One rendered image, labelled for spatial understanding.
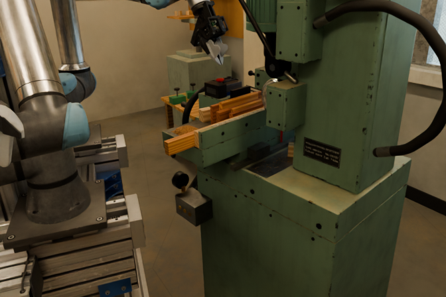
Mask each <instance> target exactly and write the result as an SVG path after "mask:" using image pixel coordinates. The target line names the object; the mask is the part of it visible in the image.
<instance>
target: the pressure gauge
mask: <svg viewBox="0 0 446 297"><path fill-rule="evenodd" d="M188 181H189V177H188V175H187V174H185V173H184V172H182V171H178V172H176V173H174V175H173V177H172V179H171V182H172V185H173V186H175V187H177V188H178V189H181V192H185V191H186V189H185V187H186V185H187V184H188Z"/></svg>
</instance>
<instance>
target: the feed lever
mask: <svg viewBox="0 0 446 297"><path fill-rule="evenodd" d="M238 1H239V2H240V4H241V6H242V8H243V9H244V11H245V13H246V14H247V16H248V18H249V20H250V22H251V24H252V26H253V27H254V29H255V31H256V32H257V34H258V36H259V38H260V40H261V42H262V43H263V45H264V47H265V49H266V50H267V53H268V54H269V56H270V57H269V58H268V59H267V60H266V61H265V71H266V73H267V75H268V76H269V77H271V78H278V77H282V76H285V77H286V78H287V79H288V80H290V81H291V82H292V83H293V84H297V83H298V79H297V78H296V77H295V76H293V75H292V74H291V73H290V71H291V62H289V61H284V60H277V59H275V54H274V53H273V51H272V49H271V47H270V46H269V44H268V42H267V40H266V39H265V36H264V35H263V33H262V31H261V30H260V28H259V26H258V24H257V23H256V20H255V19H254V17H253V15H252V14H251V12H250V10H249V8H248V6H247V5H246V2H245V1H244V0H238Z"/></svg>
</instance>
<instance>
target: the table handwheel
mask: <svg viewBox="0 0 446 297"><path fill-rule="evenodd" d="M202 92H204V86H203V87H201V88H200V89H198V90H197V91H195V92H194V93H193V95H192V96H191V97H190V99H189V100H188V102H187V104H186V106H185V109H184V112H183V118H182V125H183V124H186V123H189V117H190V112H191V110H192V107H193V105H194V104H195V102H196V101H197V99H198V94H199V93H202Z"/></svg>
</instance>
